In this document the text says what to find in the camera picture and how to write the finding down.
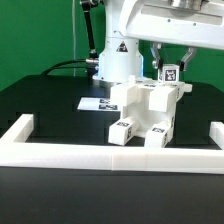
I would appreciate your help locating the white U-shaped border frame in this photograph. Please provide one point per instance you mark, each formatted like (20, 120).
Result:
(16, 151)

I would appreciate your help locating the white tagged cube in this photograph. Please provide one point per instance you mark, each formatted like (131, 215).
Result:
(168, 73)

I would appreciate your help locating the white tagged block front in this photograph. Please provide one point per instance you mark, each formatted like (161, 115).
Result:
(122, 131)

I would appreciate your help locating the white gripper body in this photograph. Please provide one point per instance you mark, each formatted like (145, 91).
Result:
(165, 21)

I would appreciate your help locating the white flat tagged plank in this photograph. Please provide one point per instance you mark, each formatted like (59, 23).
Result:
(96, 104)

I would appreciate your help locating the white chair seat part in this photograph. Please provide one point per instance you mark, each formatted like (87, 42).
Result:
(147, 118)

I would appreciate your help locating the white chair back part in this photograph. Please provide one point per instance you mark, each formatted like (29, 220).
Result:
(154, 95)

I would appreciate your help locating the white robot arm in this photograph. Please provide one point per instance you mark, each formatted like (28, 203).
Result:
(121, 57)

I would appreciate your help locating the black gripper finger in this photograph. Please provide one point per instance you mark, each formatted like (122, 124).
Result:
(183, 63)
(158, 60)

